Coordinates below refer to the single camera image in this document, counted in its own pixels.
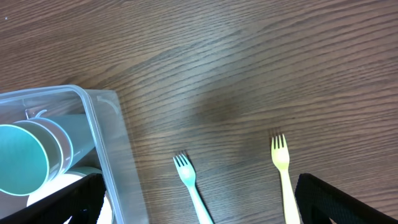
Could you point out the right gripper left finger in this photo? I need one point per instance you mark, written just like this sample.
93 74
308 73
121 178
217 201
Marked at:
79 203

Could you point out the yellow plastic fork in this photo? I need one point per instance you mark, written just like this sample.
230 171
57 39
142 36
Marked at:
281 159

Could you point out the teal top cup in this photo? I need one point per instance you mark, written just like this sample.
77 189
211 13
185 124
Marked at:
30 157

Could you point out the pink bowl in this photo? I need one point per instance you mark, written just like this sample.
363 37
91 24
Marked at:
53 186

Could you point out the teal bowl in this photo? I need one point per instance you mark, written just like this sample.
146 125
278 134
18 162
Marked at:
90 170

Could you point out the light blue plastic fork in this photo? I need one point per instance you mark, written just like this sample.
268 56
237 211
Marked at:
188 177

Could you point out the clear plastic container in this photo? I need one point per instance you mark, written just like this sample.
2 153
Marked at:
108 129

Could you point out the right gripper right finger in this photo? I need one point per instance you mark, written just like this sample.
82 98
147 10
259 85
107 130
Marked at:
321 203

